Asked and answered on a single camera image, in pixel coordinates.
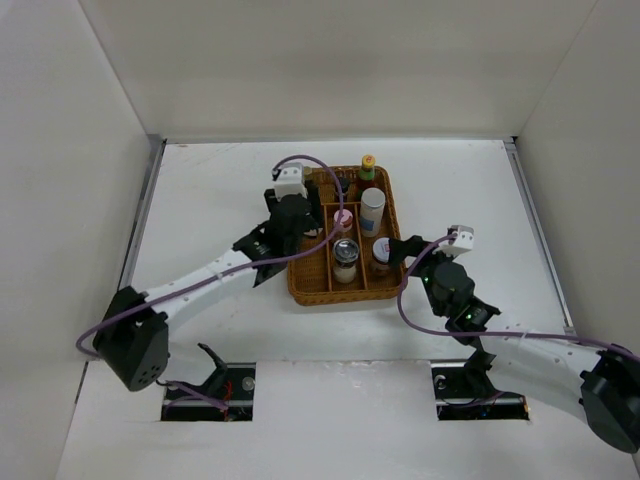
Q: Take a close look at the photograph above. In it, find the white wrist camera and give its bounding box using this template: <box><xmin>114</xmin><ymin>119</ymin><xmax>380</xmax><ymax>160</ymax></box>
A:
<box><xmin>442</xmin><ymin>225</ymin><xmax>475</xmax><ymax>256</ymax></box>
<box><xmin>272</xmin><ymin>162</ymin><xmax>308</xmax><ymax>201</ymax></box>

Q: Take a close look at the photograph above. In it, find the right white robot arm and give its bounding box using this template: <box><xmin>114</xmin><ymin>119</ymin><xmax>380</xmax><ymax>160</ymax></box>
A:
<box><xmin>389</xmin><ymin>228</ymin><xmax>639</xmax><ymax>454</ymax></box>

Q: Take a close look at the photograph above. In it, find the yellow-cap brown sauce bottle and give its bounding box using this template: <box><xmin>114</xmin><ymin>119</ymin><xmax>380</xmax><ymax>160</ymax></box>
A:
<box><xmin>356</xmin><ymin>155</ymin><xmax>376</xmax><ymax>199</ymax></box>

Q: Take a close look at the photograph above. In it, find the chrome-top glass shaker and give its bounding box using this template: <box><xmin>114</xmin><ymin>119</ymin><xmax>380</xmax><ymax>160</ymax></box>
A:
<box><xmin>332</xmin><ymin>238</ymin><xmax>360</xmax><ymax>284</ymax></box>

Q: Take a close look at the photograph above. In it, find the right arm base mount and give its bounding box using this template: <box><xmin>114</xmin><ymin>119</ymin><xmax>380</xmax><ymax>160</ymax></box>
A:
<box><xmin>431</xmin><ymin>360</ymin><xmax>529</xmax><ymax>421</ymax></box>

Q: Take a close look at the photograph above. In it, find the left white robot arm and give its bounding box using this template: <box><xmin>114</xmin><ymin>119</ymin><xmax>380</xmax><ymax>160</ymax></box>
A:
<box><xmin>93</xmin><ymin>180</ymin><xmax>324</xmax><ymax>399</ymax></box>

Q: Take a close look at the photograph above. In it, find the black-stopper glass bottle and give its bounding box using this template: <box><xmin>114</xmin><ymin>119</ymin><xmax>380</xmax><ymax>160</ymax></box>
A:
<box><xmin>304</xmin><ymin>227</ymin><xmax>324</xmax><ymax>239</ymax></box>

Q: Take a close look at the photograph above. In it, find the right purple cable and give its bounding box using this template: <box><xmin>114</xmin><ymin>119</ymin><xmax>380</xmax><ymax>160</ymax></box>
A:
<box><xmin>397</xmin><ymin>234</ymin><xmax>640</xmax><ymax>357</ymax></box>

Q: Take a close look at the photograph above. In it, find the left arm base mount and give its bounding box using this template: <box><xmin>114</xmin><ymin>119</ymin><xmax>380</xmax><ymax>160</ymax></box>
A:
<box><xmin>158</xmin><ymin>343</ymin><xmax>257</xmax><ymax>423</ymax></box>

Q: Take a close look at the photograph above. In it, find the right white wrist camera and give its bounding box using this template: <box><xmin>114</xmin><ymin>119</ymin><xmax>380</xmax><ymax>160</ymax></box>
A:
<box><xmin>442</xmin><ymin>225</ymin><xmax>475</xmax><ymax>256</ymax></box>

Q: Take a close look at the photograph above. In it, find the tall silver-lid bead jar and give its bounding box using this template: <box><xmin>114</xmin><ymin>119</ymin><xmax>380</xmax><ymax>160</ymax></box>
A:
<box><xmin>359</xmin><ymin>187</ymin><xmax>386</xmax><ymax>237</ymax></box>

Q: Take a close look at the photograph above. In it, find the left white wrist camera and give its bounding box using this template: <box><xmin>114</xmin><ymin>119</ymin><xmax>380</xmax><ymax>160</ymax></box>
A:
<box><xmin>272</xmin><ymin>162</ymin><xmax>308</xmax><ymax>201</ymax></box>

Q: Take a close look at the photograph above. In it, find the brown wicker divided basket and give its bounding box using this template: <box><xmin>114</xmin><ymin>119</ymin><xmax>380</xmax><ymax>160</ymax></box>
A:
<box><xmin>287</xmin><ymin>166</ymin><xmax>406</xmax><ymax>306</ymax></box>

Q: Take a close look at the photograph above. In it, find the small dark-lid pepper shaker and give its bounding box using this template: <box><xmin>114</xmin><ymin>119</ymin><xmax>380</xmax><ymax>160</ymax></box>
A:
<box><xmin>335</xmin><ymin>176</ymin><xmax>350</xmax><ymax>202</ymax></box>

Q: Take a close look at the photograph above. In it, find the pink-lid spice jar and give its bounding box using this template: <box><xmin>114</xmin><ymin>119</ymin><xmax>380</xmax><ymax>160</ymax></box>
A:
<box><xmin>331</xmin><ymin>209</ymin><xmax>354</xmax><ymax>243</ymax></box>

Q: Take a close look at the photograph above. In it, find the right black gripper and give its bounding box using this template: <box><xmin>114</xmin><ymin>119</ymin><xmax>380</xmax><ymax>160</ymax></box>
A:
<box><xmin>389</xmin><ymin>235</ymin><xmax>461</xmax><ymax>316</ymax></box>

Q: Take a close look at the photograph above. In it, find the white-lid red-label jar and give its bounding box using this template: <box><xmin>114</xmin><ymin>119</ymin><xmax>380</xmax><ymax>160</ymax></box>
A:
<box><xmin>370</xmin><ymin>237</ymin><xmax>391</xmax><ymax>277</ymax></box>

